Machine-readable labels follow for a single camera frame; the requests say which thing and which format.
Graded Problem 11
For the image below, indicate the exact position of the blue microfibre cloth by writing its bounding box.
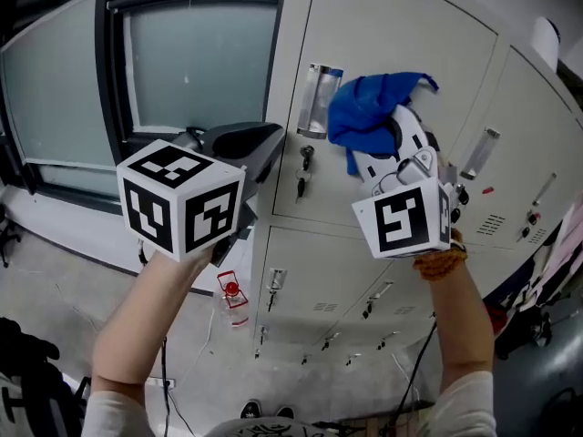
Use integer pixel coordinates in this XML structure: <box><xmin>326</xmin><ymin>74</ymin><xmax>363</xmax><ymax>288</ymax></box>
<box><xmin>326</xmin><ymin>71</ymin><xmax>441</xmax><ymax>176</ymax></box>

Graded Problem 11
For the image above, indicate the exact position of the black bag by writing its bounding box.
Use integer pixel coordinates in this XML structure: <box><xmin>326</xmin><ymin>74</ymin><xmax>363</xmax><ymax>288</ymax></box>
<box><xmin>494</xmin><ymin>307</ymin><xmax>555</xmax><ymax>361</ymax></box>

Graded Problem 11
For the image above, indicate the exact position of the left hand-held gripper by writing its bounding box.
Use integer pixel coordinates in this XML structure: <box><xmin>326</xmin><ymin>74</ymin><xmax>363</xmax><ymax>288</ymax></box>
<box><xmin>116</xmin><ymin>122</ymin><xmax>287</xmax><ymax>269</ymax></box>

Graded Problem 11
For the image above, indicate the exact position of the orange beaded bracelet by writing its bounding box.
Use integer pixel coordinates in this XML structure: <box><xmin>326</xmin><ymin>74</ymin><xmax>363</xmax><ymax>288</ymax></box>
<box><xmin>412</xmin><ymin>229</ymin><xmax>469</xmax><ymax>282</ymax></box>

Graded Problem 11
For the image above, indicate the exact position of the black grey backpack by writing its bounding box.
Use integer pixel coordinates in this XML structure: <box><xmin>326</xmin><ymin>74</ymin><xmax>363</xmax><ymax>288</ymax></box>
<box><xmin>0</xmin><ymin>316</ymin><xmax>92</xmax><ymax>437</ymax></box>

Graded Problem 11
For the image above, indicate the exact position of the pink white hanging garment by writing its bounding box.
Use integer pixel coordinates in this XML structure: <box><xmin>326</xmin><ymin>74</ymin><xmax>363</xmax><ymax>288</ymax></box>
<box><xmin>530</xmin><ymin>196</ymin><xmax>583</xmax><ymax>309</ymax></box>

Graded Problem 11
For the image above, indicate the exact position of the clear water bottle red cap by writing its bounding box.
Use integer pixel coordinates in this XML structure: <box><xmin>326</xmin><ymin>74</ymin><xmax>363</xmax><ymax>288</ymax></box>
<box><xmin>216</xmin><ymin>269</ymin><xmax>251</xmax><ymax>328</ymax></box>

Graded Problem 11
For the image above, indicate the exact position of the person's right forearm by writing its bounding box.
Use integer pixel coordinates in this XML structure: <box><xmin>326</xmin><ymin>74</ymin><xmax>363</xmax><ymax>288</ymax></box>
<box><xmin>427</xmin><ymin>252</ymin><xmax>497</xmax><ymax>381</ymax></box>

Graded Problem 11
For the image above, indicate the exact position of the black cable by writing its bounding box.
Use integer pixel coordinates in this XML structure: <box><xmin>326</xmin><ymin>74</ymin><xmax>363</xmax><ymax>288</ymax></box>
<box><xmin>389</xmin><ymin>320</ymin><xmax>439</xmax><ymax>430</ymax></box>
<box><xmin>158</xmin><ymin>334</ymin><xmax>197</xmax><ymax>437</ymax></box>

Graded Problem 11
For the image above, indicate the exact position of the white printed t-shirt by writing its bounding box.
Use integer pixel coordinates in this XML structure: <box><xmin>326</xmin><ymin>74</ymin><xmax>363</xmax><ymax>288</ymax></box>
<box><xmin>80</xmin><ymin>370</ymin><xmax>498</xmax><ymax>437</ymax></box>

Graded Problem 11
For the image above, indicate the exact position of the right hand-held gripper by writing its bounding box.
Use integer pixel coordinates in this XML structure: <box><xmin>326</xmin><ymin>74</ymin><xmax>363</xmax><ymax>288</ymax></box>
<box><xmin>351</xmin><ymin>104</ymin><xmax>459</xmax><ymax>259</ymax></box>

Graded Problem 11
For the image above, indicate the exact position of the grey metal locker door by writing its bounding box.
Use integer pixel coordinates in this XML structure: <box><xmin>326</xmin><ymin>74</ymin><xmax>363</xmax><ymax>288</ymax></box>
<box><xmin>271</xmin><ymin>0</ymin><xmax>501</xmax><ymax>230</ymax></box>

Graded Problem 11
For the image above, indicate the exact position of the dark framed frosted window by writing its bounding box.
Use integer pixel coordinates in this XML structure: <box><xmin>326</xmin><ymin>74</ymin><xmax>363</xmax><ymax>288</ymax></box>
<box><xmin>0</xmin><ymin>0</ymin><xmax>291</xmax><ymax>208</ymax></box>

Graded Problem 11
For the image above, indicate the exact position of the grey metal locker cabinet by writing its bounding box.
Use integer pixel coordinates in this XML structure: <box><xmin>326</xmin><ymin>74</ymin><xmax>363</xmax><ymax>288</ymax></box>
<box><xmin>250</xmin><ymin>0</ymin><xmax>583</xmax><ymax>368</ymax></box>

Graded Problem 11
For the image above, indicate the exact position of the person's left forearm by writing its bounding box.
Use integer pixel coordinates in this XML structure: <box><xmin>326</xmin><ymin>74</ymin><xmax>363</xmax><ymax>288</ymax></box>
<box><xmin>90</xmin><ymin>243</ymin><xmax>216</xmax><ymax>398</ymax></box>

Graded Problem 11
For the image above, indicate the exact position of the white cable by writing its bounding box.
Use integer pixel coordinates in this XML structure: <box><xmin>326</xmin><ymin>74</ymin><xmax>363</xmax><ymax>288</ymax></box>
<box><xmin>179</xmin><ymin>305</ymin><xmax>216</xmax><ymax>384</ymax></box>

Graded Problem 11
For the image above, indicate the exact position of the black office chair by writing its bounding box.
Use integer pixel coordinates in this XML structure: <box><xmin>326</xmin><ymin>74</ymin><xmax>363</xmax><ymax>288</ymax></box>
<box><xmin>0</xmin><ymin>202</ymin><xmax>23</xmax><ymax>269</ymax></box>

